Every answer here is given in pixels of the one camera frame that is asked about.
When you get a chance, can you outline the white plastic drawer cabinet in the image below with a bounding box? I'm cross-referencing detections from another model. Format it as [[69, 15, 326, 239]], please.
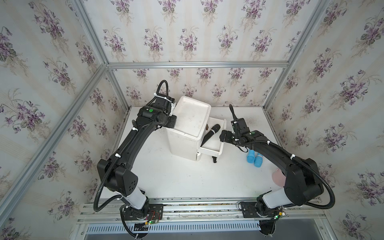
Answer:
[[166, 96, 212, 162]]

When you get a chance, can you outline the white bottom drawer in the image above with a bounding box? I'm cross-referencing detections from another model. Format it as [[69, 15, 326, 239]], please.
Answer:
[[196, 152, 202, 161]]

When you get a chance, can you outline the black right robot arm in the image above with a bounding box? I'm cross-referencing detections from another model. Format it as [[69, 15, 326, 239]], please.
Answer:
[[220, 105, 336, 217]]

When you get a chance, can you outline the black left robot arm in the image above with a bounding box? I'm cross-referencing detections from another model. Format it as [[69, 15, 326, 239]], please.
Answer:
[[93, 80, 177, 215]]

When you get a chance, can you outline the pink cup with items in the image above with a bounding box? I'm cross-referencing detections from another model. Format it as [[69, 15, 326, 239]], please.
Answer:
[[272, 169, 286, 188]]

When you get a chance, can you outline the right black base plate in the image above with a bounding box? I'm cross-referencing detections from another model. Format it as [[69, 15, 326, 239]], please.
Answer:
[[238, 202, 283, 220]]

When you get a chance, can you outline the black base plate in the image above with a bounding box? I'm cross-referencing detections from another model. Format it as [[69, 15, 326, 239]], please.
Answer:
[[120, 204, 164, 224], [238, 202, 283, 220]]

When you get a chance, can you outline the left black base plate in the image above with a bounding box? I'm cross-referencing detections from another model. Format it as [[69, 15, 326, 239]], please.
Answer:
[[120, 204, 164, 224]]

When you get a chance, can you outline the white slotted cable duct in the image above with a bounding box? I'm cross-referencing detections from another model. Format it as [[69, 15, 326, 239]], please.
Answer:
[[86, 221, 261, 235]]

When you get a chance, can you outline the aluminium mounting rail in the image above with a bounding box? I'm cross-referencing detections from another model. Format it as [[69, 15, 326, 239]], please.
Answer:
[[76, 197, 326, 224]]

